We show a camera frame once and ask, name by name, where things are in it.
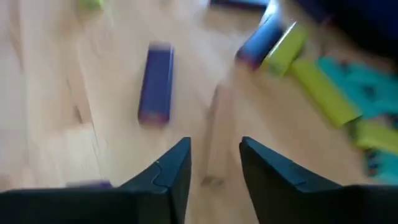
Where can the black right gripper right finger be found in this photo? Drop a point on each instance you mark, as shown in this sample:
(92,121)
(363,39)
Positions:
(280,193)

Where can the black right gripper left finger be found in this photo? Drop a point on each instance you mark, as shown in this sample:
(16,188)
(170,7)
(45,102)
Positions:
(174,177)

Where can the natural wooden block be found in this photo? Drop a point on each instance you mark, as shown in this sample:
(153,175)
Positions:
(219,133)

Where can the blue plastic bin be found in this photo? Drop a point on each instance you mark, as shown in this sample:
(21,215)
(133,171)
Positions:
(360,21)

